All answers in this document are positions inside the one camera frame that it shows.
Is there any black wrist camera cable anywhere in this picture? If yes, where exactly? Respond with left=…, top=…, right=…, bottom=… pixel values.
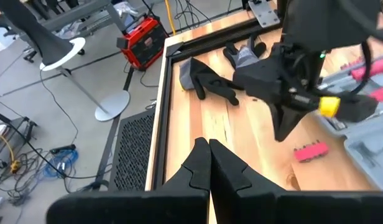
left=346, top=0, right=383, bottom=94

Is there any grey and black work glove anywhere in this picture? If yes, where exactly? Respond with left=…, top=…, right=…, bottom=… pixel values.
left=222, top=33, right=268, bottom=70

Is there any black power strip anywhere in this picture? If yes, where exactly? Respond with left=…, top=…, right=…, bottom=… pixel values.
left=49, top=143, right=77, bottom=156

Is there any black metal stand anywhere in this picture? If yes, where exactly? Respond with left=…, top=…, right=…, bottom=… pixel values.
left=0, top=108, right=39, bottom=163

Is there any pink handled screwdriver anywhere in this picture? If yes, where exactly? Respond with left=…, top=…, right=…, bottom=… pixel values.
left=339, top=55, right=383, bottom=82

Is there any red bit holder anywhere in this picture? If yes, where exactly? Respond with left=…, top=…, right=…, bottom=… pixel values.
left=293, top=140, right=330, bottom=163

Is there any yellow floor cable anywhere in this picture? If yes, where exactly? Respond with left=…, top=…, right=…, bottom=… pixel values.
left=164, top=0, right=178, bottom=36

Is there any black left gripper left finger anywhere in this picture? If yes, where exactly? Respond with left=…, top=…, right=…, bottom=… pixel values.
left=47, top=136, right=211, bottom=224

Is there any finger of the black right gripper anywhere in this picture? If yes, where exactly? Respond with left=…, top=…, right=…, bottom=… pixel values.
left=233, top=57, right=308, bottom=142
left=334, top=94, right=379, bottom=123

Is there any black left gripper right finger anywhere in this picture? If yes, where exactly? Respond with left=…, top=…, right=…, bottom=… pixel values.
left=209, top=138, right=383, bottom=224

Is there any grey-blue plastic tool case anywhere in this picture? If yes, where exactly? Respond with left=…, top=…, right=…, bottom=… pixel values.
left=312, top=52, right=383, bottom=191

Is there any blue coiled cable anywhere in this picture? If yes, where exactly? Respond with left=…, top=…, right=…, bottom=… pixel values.
left=43, top=148, right=80, bottom=179

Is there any red and black power station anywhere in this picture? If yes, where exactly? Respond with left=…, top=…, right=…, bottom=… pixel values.
left=116, top=16, right=168, bottom=72

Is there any black aluminium table frame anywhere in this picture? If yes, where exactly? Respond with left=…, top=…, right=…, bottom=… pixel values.
left=152, top=17, right=284, bottom=191

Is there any grey desk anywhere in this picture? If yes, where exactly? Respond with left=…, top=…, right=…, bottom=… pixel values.
left=22, top=0, right=127, bottom=35

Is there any yellow tape tag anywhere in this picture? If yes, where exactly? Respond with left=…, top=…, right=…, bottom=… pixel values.
left=318, top=96, right=341, bottom=118

